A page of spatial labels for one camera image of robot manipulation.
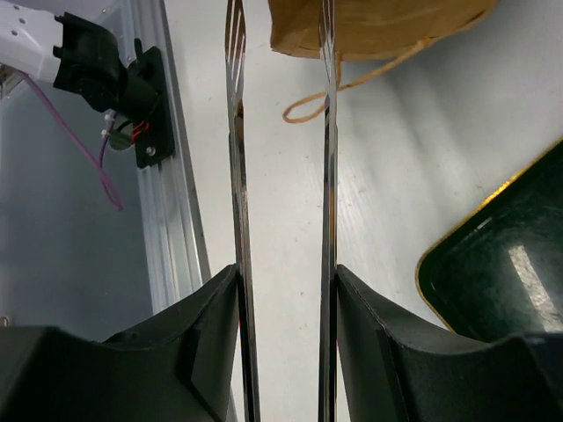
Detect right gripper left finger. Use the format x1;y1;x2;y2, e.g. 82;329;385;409
1;266;238;421

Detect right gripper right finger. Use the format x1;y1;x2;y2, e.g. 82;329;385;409
336;266;562;421

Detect green brown paper bag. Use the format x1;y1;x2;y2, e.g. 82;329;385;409
267;0;502;124

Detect metal tongs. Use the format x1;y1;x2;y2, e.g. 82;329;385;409
224;1;339;421

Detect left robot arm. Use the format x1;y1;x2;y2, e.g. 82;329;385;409
1;1;159;121

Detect dark green tray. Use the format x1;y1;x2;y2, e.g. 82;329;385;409
416;142;562;342

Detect aluminium rail frame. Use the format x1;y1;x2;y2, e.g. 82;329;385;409
0;0;212;335

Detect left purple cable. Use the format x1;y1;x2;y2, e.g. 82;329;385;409
19;72;125;212

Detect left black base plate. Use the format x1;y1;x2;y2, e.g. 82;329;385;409
128;38;175;169

